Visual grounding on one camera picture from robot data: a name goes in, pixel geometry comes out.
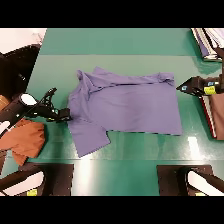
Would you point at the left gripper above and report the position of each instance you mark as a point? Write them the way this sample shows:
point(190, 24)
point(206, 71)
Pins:
point(64, 115)

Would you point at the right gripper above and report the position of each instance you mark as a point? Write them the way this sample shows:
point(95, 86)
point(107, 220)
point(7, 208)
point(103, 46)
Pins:
point(196, 86)

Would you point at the purple T-shirt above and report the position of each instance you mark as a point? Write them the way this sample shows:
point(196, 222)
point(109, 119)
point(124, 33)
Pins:
point(133, 106)

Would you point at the red garment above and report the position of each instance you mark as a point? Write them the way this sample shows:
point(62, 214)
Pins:
point(207, 116)

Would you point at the brown garment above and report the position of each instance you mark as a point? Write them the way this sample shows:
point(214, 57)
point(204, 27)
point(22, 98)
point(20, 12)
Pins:
point(219, 115)

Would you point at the orange garment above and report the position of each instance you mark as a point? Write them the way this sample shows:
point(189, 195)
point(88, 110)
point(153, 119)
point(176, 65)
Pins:
point(25, 140)

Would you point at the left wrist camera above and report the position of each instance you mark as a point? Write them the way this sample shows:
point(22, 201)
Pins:
point(49, 96)

